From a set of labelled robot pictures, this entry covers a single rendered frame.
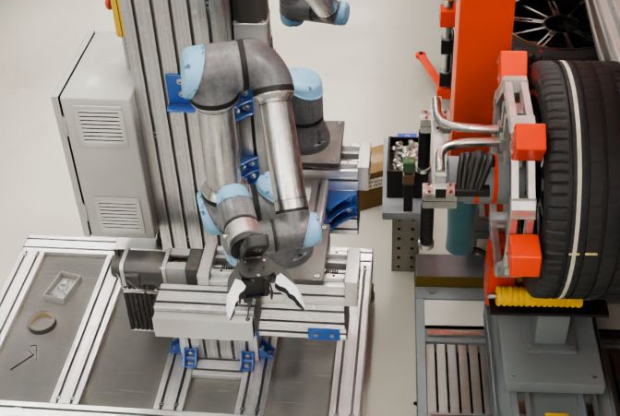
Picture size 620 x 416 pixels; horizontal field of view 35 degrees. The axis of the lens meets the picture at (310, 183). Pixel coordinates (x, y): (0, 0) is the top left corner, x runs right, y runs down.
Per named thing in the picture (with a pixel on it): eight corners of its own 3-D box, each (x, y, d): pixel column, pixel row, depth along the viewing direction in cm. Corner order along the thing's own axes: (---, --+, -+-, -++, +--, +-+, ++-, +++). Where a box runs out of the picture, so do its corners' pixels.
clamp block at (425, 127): (451, 134, 285) (452, 119, 281) (420, 134, 285) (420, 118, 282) (450, 124, 289) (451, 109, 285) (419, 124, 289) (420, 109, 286)
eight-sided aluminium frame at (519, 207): (522, 317, 270) (543, 160, 237) (498, 317, 271) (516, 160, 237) (506, 194, 313) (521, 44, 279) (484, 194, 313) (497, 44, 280)
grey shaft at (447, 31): (450, 101, 450) (456, 4, 419) (438, 101, 450) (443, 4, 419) (449, 91, 457) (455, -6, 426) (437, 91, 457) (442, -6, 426)
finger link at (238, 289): (229, 334, 193) (248, 301, 199) (231, 315, 189) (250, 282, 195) (214, 328, 193) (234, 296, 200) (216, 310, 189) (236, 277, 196)
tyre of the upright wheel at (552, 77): (602, 332, 287) (658, 240, 229) (519, 330, 289) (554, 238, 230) (583, 136, 317) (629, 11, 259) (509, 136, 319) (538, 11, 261)
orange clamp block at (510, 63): (528, 81, 274) (527, 50, 275) (499, 81, 275) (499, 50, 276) (524, 87, 281) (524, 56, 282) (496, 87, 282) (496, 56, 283)
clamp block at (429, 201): (457, 208, 258) (458, 193, 255) (422, 208, 259) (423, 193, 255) (456, 196, 262) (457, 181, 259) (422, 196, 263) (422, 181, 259)
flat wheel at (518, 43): (453, 46, 446) (456, -1, 431) (581, 17, 461) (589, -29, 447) (524, 123, 396) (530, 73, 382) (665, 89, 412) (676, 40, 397)
